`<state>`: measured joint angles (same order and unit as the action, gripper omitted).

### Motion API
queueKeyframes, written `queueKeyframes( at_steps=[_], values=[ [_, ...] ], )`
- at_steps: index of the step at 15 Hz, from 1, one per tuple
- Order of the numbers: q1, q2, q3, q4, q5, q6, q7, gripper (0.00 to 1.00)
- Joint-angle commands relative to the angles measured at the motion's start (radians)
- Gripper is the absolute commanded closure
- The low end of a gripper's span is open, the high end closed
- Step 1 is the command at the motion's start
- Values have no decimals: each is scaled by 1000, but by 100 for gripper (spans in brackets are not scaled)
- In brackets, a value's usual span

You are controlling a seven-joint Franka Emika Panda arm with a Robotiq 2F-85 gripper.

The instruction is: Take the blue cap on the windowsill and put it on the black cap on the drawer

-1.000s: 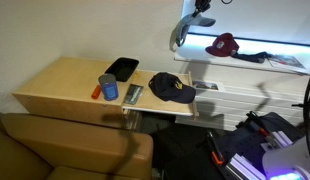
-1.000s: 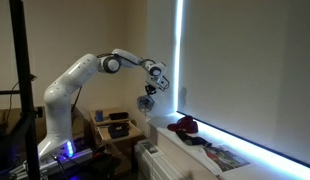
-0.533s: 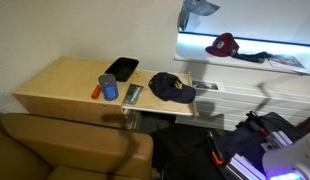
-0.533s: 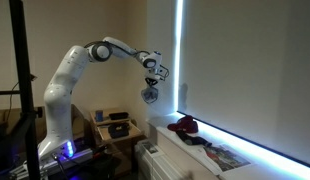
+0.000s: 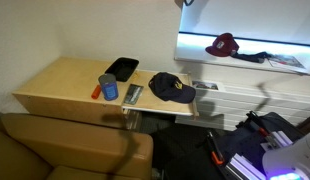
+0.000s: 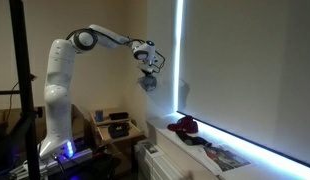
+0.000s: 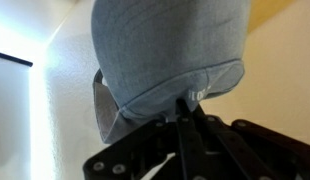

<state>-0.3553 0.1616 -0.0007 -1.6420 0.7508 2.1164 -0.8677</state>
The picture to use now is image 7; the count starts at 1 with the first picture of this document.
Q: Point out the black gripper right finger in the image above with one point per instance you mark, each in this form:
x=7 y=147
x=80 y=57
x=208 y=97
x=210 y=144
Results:
x=248 y=150

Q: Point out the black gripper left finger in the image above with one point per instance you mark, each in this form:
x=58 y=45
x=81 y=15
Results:
x=141 y=150

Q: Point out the light blue cap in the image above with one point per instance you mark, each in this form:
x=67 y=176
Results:
x=168 y=50

